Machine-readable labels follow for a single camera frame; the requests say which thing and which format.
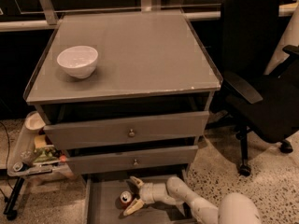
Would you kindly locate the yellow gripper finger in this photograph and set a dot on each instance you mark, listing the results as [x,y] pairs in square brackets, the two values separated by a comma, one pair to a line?
[134,206]
[138,182]

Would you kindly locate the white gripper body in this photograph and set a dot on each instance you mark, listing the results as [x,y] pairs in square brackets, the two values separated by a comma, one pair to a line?
[147,193]

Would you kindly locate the red coke can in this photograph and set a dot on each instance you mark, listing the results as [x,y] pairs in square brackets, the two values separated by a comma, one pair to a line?
[126,198]

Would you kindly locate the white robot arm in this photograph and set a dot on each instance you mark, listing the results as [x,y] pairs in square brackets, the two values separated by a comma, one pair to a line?
[235,208]

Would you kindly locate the round middle drawer knob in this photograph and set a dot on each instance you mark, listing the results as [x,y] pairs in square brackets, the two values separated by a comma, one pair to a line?
[135,162]

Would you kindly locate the round drawer knob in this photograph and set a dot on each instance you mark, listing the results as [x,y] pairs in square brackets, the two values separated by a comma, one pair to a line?
[135,162]
[131,133]

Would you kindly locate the bottom grey open drawer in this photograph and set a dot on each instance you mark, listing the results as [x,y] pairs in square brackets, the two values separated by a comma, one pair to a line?
[104,205]

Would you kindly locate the middle grey drawer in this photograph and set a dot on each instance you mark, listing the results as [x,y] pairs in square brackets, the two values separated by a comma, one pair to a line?
[120,161]

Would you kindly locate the round top drawer knob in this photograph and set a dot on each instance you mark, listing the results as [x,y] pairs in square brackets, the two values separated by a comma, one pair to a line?
[131,133]

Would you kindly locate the top grey drawer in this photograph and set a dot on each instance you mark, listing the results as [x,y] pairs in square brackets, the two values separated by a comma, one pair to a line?
[110,132]

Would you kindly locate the grey drawer cabinet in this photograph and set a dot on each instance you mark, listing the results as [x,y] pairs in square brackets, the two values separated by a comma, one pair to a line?
[149,64]

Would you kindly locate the green snack bag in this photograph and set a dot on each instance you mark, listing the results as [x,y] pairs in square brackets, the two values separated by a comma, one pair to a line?
[45,154]

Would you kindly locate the white cup in tray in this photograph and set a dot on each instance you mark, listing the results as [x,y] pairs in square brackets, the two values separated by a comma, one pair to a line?
[34,122]

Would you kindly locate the black tray stand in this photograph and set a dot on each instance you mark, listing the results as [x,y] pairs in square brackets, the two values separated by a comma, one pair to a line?
[9,210]

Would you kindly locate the white ceramic bowl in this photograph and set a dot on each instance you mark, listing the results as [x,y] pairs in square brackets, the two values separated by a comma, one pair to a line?
[78,61]

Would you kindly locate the black office chair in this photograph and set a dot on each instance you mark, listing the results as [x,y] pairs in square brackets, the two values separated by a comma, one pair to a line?
[254,101]

